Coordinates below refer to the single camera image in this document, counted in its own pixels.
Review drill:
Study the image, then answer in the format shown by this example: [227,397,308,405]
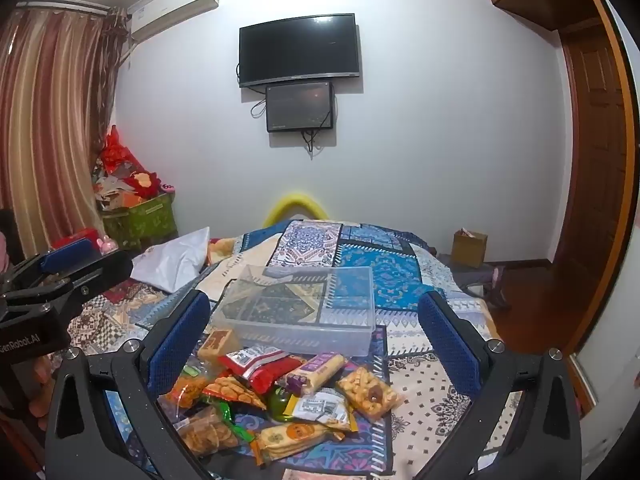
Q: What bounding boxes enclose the green jelly cup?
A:
[266,386,293,424]

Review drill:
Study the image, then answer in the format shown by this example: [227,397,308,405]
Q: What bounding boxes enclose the green edged cracker bag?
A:
[174,400,255,457]

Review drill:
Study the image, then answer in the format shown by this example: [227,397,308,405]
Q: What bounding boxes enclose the white air conditioner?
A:
[130,0,219,44]

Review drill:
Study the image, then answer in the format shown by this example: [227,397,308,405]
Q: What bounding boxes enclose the brown square cake snack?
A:
[198,328,243,365]

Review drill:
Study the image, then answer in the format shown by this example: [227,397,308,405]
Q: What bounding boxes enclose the pink toy figure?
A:
[96,235,119,256]

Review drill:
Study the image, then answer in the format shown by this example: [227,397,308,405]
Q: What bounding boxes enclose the red barcode snack bag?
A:
[218,344,305,394]

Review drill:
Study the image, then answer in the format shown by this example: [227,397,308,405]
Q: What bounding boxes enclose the clear plastic storage bin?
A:
[209,266,375,358]

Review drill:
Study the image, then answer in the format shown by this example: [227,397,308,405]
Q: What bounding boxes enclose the red box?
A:
[51,228,99,249]

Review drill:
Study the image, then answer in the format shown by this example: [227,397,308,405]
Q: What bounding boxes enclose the brown wooden door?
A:
[556,18,634,353]

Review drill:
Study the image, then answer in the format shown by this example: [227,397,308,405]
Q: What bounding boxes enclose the green storage box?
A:
[101,193,178,252]

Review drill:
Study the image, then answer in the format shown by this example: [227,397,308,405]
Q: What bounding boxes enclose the striped red curtain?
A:
[1,8,128,256]

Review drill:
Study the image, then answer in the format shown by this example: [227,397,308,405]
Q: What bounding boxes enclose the red broad bean bag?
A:
[202,376,267,411]

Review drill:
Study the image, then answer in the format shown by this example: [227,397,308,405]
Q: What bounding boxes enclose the brown cardboard box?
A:
[450,229,488,268]

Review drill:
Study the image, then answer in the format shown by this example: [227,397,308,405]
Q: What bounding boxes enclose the white pillow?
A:
[130,226,209,294]

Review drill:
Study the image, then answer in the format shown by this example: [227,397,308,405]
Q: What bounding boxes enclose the small wall monitor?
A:
[266,81,334,133]

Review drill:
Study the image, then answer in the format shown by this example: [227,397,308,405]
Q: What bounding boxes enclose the clear bag fried crackers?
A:
[336,367,404,422]

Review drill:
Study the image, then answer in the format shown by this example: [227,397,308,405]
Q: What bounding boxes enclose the person left hand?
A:
[29,356,55,431]

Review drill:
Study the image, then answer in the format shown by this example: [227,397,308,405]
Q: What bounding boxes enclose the patchwork patterned bedspread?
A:
[44,220,497,479]

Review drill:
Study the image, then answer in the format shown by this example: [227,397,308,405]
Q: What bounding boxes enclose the purple coconut roll pack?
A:
[278,352,347,396]

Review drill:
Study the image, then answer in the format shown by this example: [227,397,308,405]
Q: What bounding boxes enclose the white barcode snack pack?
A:
[284,388,358,432]

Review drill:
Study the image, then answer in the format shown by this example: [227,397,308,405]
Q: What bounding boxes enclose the large wall television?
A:
[238,13,360,88]

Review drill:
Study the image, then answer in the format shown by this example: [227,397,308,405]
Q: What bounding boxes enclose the yellow curved bed rail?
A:
[262,193,329,228]

